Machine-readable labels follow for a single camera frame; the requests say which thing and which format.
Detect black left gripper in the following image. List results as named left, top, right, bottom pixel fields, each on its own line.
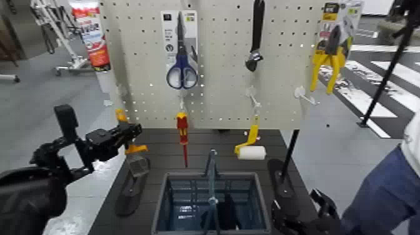
left=86, top=122, right=144, bottom=163

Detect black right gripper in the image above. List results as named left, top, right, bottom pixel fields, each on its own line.
left=272, top=188, right=344, bottom=235

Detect yellow paint brush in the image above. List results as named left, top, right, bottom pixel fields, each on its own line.
left=115, top=109, right=151, bottom=178

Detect red yellow screwdriver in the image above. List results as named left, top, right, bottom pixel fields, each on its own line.
left=176, top=112, right=190, bottom=168

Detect black pegboard stand rod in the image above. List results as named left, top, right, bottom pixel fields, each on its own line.
left=281, top=129, right=301, bottom=176

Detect person in blue jeans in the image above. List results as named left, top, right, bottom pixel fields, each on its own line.
left=341, top=111, right=420, bottom=235

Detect beige pegboard panel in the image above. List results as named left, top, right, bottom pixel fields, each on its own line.
left=99, top=0, right=329, bottom=131

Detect red white banner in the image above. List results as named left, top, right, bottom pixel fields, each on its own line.
left=70, top=0, right=112, bottom=73

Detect white scissors package card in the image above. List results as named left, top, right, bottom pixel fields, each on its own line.
left=161, top=9, right=199, bottom=66

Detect brown wooden cabinet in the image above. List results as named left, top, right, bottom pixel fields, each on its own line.
left=0, top=0, right=29, bottom=63

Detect black tripod pole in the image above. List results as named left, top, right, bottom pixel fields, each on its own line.
left=357, top=0, right=420, bottom=128

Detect black adjustable wrench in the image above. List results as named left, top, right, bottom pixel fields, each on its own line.
left=244, top=0, right=265, bottom=73

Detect pliers package card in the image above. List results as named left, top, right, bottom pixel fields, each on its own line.
left=316, top=1, right=363, bottom=50

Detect grey blue crate with handle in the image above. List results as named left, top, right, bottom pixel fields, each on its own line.
left=152, top=149, right=273, bottom=235

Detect blue handled scissors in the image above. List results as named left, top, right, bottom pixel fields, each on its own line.
left=166, top=12, right=199, bottom=90

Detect yellow handled paint roller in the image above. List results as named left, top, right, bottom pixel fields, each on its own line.
left=234, top=115, right=266, bottom=161

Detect white wheeled metal frame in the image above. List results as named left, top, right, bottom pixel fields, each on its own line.
left=30, top=0, right=96, bottom=77

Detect yellow handled pliers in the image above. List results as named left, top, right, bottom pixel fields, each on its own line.
left=309, top=26, right=354, bottom=95

